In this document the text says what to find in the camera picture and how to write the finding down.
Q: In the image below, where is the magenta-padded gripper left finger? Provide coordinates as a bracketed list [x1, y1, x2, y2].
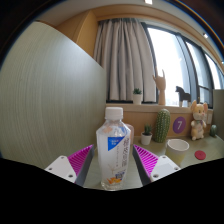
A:
[44, 144, 95, 187]

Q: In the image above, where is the black horse figurine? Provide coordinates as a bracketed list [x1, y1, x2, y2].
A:
[175, 85, 192, 108]

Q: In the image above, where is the clear plastic drink bottle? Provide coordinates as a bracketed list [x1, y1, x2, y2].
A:
[95, 106, 132, 192]

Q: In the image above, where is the flat round red coaster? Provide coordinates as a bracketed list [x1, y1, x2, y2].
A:
[194, 150, 207, 161]

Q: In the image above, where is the mouse plush toy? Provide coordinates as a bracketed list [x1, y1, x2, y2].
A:
[189, 100, 209, 141]

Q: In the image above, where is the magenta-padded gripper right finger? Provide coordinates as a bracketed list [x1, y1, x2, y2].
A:
[132, 144, 181, 187]

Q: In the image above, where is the cream white cup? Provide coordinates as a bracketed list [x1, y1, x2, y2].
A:
[165, 138, 191, 167]

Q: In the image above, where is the dark-framed window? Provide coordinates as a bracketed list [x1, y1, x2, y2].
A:
[141, 22, 224, 108]

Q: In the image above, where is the tall green cactus ornament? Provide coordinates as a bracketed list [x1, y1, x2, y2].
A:
[152, 108, 171, 144]

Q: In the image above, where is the green desk partition panel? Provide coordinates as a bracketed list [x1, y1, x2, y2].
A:
[0, 21, 108, 169]
[212, 89, 224, 141]

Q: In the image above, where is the beige pleated curtain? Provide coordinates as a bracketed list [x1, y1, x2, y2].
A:
[93, 18, 158, 103]

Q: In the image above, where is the white wall socket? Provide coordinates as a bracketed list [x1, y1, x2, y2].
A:
[205, 111, 213, 125]

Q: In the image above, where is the round purple number sign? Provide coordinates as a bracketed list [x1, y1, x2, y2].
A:
[172, 116, 187, 135]

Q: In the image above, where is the small plant in white pot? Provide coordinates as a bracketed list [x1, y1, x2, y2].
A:
[140, 124, 154, 146]
[132, 87, 144, 106]

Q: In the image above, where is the wooden hand model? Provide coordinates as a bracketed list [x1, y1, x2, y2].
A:
[152, 68, 167, 106]

